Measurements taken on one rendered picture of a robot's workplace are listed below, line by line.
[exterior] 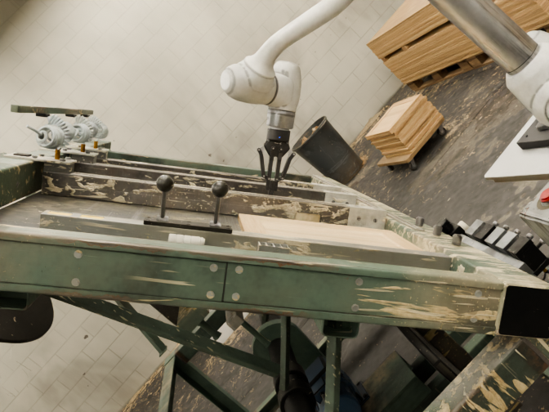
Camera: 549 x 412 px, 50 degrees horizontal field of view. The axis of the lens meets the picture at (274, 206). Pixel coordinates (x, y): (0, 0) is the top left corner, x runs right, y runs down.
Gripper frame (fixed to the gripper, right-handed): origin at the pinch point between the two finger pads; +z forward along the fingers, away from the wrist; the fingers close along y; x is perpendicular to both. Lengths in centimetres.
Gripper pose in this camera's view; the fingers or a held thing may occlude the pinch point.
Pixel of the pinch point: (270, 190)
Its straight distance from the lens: 192.4
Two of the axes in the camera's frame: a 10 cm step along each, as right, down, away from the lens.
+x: 1.2, 1.5, -9.8
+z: -1.3, 9.8, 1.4
